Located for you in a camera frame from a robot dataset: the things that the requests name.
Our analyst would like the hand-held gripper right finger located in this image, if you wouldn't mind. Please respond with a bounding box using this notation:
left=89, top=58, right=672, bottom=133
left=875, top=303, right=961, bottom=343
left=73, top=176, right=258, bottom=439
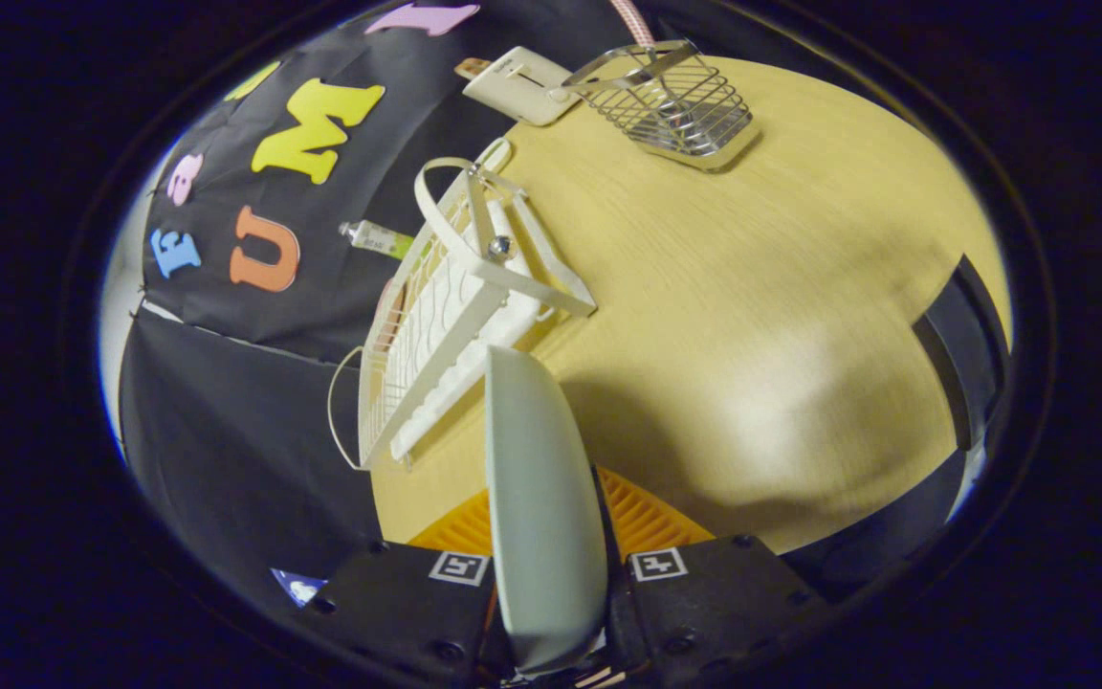
left=594, top=467, right=829, bottom=685

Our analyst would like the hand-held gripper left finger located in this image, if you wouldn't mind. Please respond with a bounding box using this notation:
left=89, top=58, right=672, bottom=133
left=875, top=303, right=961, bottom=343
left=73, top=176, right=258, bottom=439
left=307, top=488, right=514, bottom=685

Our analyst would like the pale green plate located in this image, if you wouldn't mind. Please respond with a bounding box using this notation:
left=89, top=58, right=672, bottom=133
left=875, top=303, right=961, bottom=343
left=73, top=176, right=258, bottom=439
left=484, top=346, right=609, bottom=673

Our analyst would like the white wire dish rack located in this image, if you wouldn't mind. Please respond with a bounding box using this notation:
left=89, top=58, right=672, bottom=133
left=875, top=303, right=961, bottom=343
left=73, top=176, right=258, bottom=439
left=326, top=137, right=598, bottom=472

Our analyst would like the metal wire basket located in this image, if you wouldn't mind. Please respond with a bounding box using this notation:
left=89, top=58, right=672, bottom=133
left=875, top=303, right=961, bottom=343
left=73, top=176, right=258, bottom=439
left=561, top=38, right=760, bottom=173

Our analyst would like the spoon with red checked handle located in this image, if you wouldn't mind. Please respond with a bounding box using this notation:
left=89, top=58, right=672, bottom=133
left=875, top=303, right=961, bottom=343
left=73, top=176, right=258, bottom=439
left=608, top=0, right=705, bottom=135

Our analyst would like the small blue screen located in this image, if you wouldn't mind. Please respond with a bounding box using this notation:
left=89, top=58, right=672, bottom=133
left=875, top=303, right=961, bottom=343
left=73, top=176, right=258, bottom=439
left=271, top=569, right=327, bottom=609

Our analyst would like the clear bottle with green label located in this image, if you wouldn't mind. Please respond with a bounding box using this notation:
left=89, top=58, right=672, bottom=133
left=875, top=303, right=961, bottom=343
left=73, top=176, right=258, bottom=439
left=339, top=219, right=415, bottom=261

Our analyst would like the white toaster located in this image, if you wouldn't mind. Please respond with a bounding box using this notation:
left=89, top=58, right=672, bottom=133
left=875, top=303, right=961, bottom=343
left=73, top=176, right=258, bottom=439
left=462, top=46, right=583, bottom=127

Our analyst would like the black table edge bracket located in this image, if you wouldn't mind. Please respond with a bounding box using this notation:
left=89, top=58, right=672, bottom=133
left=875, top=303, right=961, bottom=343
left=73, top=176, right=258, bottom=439
left=912, top=254, right=1011, bottom=451

